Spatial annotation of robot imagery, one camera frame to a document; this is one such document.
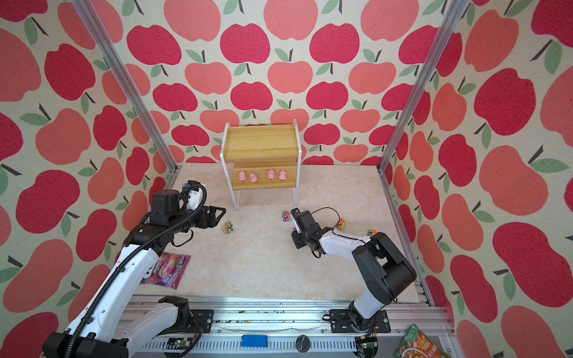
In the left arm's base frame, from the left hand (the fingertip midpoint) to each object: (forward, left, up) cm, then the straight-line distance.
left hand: (217, 212), depth 75 cm
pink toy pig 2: (+22, -5, -5) cm, 23 cm away
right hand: (+2, -30, -22) cm, 37 cm away
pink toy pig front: (+22, -22, -5) cm, 32 cm away
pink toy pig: (+21, -10, -5) cm, 24 cm away
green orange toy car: (+3, -61, -20) cm, 64 cm away
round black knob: (-36, -29, -13) cm, 48 cm away
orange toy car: (+8, -48, -20) cm, 53 cm away
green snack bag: (-35, -65, -21) cm, 77 cm away
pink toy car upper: (+12, -24, -20) cm, 33 cm away
